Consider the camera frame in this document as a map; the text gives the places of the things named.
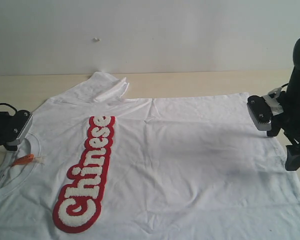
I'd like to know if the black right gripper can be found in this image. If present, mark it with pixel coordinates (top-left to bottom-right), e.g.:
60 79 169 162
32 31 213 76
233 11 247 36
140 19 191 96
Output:
266 92 300 171

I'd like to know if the white t-shirt red lettering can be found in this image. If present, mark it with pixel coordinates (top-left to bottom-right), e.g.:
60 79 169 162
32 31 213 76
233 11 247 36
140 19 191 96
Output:
0 72 300 240

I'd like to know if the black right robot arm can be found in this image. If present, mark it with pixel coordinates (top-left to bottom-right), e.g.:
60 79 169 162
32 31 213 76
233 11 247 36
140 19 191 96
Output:
267 38 300 171

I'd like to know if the orange neck label tag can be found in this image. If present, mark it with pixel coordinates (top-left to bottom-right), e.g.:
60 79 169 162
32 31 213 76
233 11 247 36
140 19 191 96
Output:
10 154 35 167

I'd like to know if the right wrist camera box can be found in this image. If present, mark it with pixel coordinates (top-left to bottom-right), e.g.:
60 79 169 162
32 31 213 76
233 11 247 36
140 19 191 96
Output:
247 95 272 132

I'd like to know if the small white wall fixture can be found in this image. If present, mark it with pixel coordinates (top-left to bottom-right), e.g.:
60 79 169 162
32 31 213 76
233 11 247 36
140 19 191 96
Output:
93 37 101 42

